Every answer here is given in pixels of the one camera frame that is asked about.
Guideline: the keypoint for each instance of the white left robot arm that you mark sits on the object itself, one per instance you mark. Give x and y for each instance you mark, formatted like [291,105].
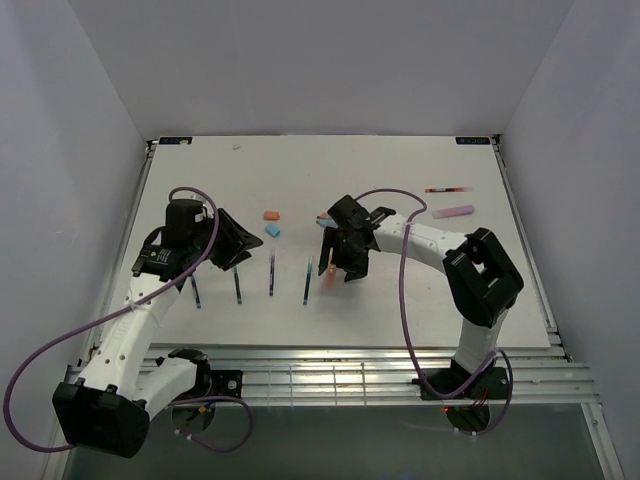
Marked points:
[110,405]

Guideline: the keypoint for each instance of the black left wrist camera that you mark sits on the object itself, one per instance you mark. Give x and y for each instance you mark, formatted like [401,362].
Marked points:
[183,222]

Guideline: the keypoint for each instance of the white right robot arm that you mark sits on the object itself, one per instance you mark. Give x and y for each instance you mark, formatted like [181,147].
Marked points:
[483,280]

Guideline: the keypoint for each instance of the green thin pen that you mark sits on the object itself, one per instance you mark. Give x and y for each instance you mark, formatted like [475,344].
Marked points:
[239,298]

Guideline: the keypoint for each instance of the orange pink highlighter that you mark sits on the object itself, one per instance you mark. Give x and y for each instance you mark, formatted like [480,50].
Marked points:
[329,276]

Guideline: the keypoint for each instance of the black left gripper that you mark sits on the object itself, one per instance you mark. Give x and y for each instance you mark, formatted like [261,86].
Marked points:
[236,236]

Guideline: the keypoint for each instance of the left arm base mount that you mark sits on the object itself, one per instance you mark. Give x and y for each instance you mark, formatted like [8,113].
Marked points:
[216,383]

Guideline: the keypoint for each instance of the orange highlighter cap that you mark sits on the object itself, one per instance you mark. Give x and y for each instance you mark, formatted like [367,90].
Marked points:
[271,216]

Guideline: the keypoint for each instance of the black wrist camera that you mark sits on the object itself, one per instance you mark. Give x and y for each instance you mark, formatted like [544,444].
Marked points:
[183,222]
[349,216]

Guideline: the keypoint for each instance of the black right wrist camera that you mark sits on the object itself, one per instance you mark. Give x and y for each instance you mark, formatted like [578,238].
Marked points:
[349,216]

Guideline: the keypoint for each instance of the blue highlighter cap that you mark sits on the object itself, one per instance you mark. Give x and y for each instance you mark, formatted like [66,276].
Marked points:
[272,230]

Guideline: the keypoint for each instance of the teal thin pen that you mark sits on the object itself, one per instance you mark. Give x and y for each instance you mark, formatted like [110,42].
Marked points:
[308,277]

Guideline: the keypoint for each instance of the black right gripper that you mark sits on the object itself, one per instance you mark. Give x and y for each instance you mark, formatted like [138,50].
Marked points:
[356,269]

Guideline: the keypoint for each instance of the blue thin pen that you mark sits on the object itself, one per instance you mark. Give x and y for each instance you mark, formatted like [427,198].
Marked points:
[196,293]

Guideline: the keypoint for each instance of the orange thin pen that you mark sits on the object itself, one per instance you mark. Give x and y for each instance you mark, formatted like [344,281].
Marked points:
[448,190]

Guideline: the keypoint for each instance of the purple thin pen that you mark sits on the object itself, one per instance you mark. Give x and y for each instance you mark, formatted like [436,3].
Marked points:
[272,268]

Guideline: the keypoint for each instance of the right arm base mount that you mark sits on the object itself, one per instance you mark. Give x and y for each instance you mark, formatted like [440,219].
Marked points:
[453,383]

